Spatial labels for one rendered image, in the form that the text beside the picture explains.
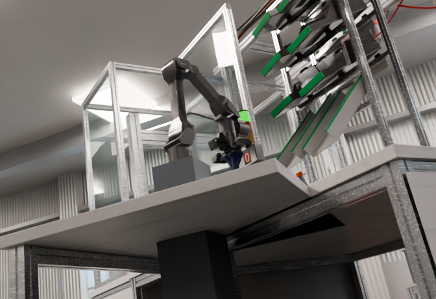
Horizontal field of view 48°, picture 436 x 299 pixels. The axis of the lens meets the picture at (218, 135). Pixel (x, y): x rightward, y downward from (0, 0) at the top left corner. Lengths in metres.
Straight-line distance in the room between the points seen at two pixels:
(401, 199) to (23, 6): 3.35
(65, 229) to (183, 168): 0.45
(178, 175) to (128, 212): 0.42
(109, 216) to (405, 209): 0.62
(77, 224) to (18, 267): 0.19
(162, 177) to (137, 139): 1.37
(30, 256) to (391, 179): 0.84
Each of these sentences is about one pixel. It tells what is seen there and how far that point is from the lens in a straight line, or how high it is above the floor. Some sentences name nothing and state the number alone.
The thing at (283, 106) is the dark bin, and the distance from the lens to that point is 1.59.
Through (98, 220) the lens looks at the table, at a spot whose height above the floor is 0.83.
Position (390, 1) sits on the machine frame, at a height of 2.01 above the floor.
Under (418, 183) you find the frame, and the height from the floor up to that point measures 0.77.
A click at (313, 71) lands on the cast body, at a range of 1.54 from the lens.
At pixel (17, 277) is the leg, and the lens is 1.26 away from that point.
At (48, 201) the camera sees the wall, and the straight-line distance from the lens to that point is 7.71.
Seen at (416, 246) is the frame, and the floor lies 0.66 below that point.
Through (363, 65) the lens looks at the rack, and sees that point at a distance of 1.52.
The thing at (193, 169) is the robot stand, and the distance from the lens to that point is 1.44.
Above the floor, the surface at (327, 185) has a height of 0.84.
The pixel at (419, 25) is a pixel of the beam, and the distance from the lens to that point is 4.91.
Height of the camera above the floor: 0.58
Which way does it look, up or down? 21 degrees up
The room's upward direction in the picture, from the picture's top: 10 degrees counter-clockwise
